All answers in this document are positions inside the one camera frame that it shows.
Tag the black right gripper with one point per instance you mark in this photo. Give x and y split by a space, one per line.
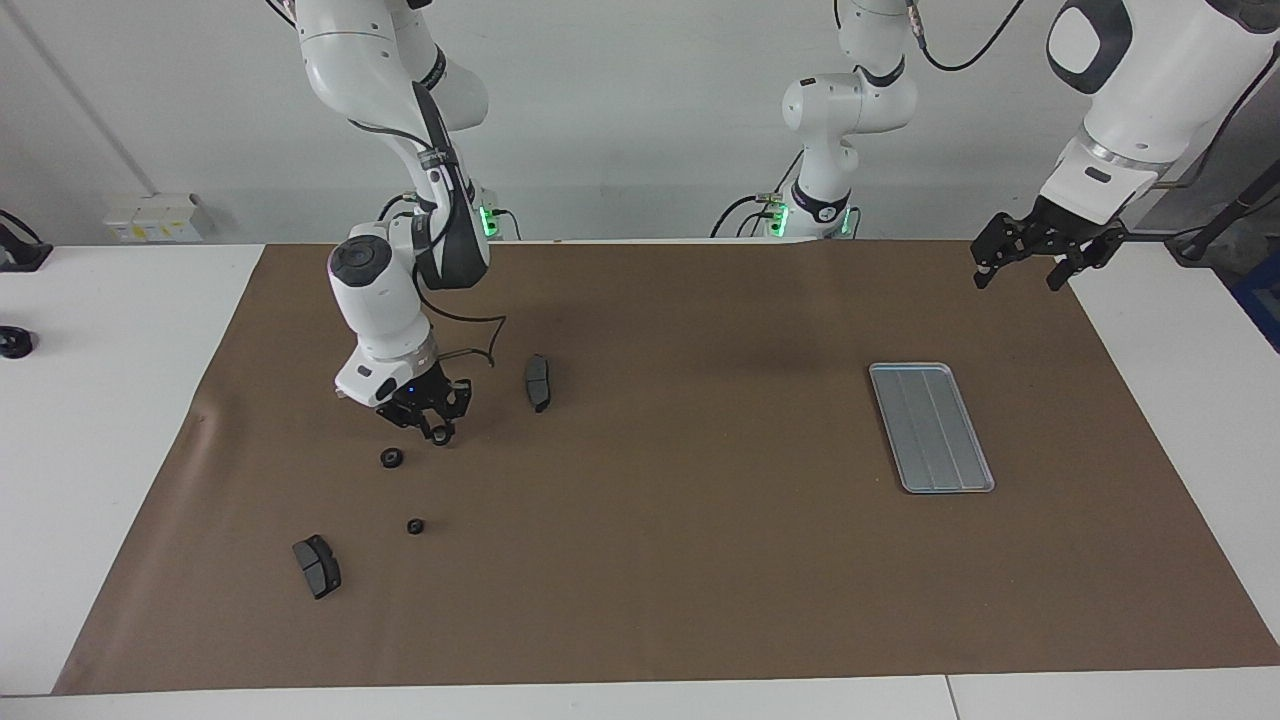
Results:
415 395

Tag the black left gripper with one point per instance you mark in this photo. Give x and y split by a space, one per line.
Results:
1065 228

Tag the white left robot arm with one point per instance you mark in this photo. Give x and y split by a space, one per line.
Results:
1150 80

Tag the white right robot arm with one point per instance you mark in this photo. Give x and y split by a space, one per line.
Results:
380 300

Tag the silver metal tray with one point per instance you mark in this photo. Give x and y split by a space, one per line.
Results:
930 430

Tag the long grey brake pad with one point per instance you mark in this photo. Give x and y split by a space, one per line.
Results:
538 382

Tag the black stand pole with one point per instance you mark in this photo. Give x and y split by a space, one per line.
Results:
1225 215

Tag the short grey brake pad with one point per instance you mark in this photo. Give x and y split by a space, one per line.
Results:
317 566

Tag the blue box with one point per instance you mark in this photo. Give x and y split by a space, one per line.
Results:
1262 300

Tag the brown paper table mat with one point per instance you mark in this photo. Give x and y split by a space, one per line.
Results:
640 600

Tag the small black round object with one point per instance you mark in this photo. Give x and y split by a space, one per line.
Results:
15 343

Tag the white wall socket box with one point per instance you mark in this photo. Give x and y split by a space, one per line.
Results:
150 218

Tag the black clamp mount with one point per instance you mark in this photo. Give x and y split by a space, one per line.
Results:
20 255

